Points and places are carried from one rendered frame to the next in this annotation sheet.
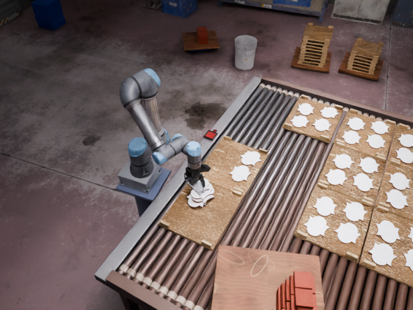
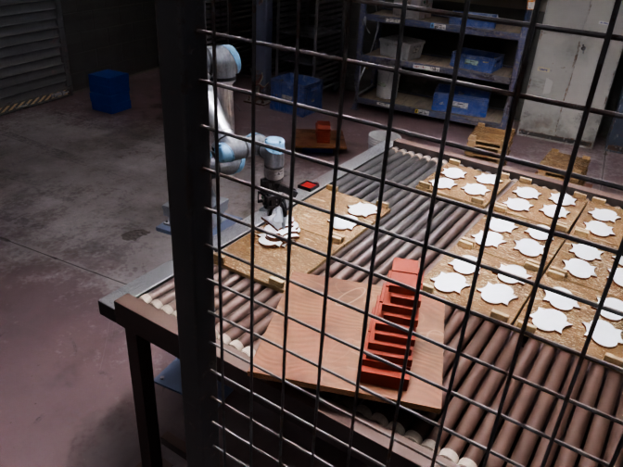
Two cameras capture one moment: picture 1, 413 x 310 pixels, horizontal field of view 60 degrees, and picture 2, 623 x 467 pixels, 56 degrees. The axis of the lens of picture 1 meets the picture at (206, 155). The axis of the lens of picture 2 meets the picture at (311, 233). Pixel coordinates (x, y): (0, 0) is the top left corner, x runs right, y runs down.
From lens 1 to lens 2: 0.91 m
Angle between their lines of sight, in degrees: 17
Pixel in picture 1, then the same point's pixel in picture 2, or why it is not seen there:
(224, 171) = (320, 219)
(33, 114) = (57, 197)
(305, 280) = (408, 266)
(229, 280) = (301, 305)
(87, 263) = (90, 381)
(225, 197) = (315, 243)
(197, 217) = (269, 258)
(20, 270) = not seen: outside the picture
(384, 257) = (552, 322)
